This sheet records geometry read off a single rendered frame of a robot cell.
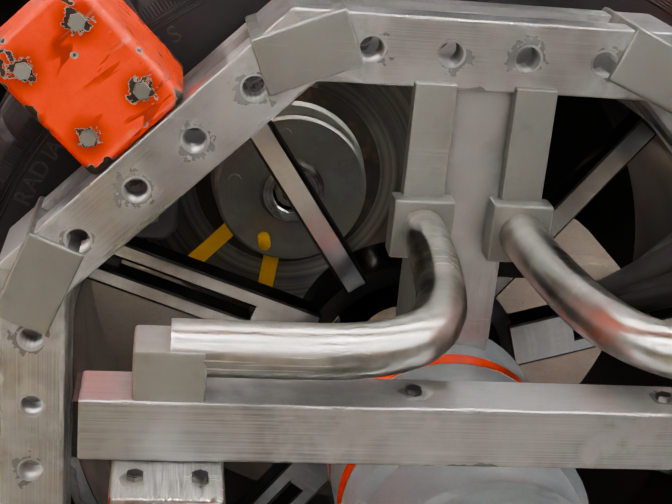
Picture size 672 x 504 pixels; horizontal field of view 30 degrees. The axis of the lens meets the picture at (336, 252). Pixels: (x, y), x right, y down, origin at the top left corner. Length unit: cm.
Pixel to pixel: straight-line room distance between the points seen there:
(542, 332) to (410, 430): 34
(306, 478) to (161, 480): 38
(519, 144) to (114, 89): 23
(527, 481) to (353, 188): 64
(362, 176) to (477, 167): 52
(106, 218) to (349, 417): 22
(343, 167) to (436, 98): 53
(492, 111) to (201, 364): 26
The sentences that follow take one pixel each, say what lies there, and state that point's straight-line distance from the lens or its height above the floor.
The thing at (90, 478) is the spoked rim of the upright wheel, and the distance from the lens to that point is 91.
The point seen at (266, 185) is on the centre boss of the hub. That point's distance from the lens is 123.
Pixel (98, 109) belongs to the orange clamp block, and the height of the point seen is 106.
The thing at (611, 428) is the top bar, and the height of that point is 97.
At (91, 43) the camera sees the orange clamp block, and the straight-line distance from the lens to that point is 69.
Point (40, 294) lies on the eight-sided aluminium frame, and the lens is 74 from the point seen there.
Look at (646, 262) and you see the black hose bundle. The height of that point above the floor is 101.
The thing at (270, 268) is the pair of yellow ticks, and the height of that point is 75.
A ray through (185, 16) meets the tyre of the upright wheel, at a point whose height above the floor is 109.
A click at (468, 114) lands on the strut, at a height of 106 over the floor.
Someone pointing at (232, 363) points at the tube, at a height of 100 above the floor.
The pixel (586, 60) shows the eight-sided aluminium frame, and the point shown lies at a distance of 73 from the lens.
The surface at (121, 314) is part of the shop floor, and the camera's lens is 299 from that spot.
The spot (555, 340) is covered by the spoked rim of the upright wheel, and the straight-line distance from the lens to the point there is 91.
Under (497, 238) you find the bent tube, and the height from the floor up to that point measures 100.
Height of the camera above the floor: 124
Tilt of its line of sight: 21 degrees down
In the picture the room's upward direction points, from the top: 5 degrees clockwise
